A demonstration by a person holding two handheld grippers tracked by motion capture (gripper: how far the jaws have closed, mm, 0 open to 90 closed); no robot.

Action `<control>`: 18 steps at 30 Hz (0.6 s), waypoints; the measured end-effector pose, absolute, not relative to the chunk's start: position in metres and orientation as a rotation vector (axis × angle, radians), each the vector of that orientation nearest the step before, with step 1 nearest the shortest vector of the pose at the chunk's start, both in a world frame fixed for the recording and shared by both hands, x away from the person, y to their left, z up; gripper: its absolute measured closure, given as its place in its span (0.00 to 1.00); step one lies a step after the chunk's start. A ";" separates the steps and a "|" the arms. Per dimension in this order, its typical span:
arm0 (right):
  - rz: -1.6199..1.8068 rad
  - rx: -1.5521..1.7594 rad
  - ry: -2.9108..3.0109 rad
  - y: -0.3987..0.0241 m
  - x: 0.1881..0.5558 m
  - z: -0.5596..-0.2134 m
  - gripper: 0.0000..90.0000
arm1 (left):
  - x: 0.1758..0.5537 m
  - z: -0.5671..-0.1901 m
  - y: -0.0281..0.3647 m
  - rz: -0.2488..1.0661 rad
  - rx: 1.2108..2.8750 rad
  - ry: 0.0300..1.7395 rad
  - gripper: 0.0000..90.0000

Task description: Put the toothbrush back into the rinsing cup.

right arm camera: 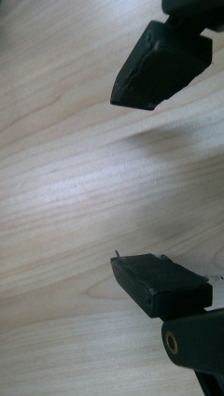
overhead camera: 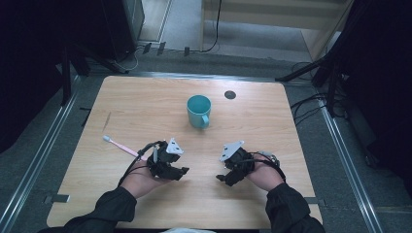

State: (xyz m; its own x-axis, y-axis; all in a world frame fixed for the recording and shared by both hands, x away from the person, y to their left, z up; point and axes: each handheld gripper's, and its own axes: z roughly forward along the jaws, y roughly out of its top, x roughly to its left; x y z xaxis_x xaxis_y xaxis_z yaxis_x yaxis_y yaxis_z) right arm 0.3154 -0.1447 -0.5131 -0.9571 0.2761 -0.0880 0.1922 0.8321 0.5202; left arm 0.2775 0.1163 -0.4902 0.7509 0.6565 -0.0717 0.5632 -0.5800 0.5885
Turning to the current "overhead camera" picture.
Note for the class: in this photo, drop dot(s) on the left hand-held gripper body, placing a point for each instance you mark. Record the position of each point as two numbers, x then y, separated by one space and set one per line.
162 158

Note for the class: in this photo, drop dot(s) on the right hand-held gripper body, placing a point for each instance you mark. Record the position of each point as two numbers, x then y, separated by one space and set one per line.
239 160

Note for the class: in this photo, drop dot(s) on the pink toothbrush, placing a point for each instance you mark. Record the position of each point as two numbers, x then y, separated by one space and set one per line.
121 147

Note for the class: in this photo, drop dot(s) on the teal cup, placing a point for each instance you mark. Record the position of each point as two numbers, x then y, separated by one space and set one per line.
198 111

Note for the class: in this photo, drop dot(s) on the person's right hand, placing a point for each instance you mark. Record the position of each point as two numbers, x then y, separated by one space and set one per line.
265 176

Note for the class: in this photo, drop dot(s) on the person's left hand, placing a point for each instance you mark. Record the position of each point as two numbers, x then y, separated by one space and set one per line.
141 181

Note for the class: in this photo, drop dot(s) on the person's light clothing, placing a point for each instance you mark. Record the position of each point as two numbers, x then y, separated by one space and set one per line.
188 230

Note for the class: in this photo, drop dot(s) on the dark round table grommet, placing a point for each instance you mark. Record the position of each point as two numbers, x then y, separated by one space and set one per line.
230 94

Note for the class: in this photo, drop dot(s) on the dark plug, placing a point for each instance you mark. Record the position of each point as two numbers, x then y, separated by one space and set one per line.
146 48
187 51
161 48

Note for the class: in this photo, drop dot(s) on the black metal stand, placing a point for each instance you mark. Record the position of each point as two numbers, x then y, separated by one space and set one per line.
66 74
332 87

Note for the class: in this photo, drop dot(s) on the dark cabinet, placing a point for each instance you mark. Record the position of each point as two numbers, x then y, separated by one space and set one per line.
126 22

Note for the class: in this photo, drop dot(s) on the dark curtain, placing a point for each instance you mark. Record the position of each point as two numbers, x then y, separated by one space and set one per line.
29 48
382 81

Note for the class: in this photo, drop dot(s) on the grey metal bracket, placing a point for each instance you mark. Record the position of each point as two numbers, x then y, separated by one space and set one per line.
58 198
315 201

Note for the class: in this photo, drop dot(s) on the metal floor rail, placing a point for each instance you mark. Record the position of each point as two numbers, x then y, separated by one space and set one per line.
35 158
348 161

